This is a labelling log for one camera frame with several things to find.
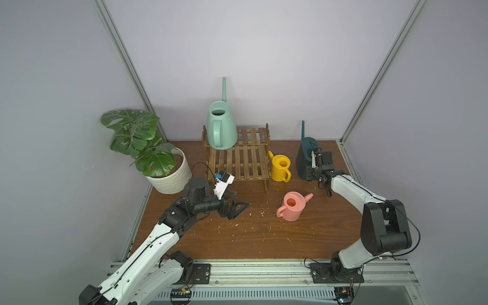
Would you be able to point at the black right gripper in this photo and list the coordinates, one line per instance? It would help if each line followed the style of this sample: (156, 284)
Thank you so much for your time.
(318, 164)

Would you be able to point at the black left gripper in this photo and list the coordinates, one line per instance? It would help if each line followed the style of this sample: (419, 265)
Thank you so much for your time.
(228, 205)

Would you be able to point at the dark green watering can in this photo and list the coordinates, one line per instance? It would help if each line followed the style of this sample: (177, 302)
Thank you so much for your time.
(304, 156)

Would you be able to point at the brown wooden slatted shelf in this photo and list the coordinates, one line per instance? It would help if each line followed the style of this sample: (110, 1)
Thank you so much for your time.
(247, 160)

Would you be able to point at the pink watering can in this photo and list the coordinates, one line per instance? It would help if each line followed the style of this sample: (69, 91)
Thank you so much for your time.
(292, 206)

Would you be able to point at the light green watering can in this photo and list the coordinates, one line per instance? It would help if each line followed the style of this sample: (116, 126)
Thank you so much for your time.
(222, 133)

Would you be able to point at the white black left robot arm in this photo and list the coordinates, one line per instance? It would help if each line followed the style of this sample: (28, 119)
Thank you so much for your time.
(146, 273)

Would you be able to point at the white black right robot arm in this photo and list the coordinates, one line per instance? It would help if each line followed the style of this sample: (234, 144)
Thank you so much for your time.
(385, 226)

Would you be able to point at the yellow watering can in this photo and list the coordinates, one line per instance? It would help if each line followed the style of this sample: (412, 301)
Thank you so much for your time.
(280, 165)

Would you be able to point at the white ribbed plant pot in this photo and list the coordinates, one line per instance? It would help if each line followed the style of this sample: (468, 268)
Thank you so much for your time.
(175, 182)

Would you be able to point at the green monstera plant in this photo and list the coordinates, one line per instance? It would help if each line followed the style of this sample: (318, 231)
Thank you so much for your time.
(136, 135)

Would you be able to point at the right corner metal profile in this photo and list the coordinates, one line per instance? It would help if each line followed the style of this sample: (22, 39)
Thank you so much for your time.
(384, 67)

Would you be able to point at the corner metal profile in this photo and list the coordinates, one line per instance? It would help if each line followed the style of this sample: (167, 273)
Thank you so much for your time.
(102, 9)
(384, 67)

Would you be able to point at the left corner metal profile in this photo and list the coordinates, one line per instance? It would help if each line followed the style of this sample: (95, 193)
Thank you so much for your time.
(102, 9)

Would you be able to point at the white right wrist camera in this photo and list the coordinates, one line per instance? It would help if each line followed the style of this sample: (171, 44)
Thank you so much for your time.
(313, 160)

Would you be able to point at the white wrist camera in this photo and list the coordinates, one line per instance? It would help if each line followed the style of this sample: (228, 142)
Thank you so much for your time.
(313, 160)
(223, 180)

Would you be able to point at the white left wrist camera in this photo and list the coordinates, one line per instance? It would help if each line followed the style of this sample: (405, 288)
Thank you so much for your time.
(223, 180)

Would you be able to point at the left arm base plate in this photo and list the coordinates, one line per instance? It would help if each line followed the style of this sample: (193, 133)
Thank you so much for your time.
(196, 274)

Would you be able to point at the aluminium front rail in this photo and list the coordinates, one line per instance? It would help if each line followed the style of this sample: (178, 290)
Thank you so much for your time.
(389, 281)

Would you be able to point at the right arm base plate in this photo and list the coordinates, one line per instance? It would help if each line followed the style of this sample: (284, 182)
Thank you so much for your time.
(335, 273)

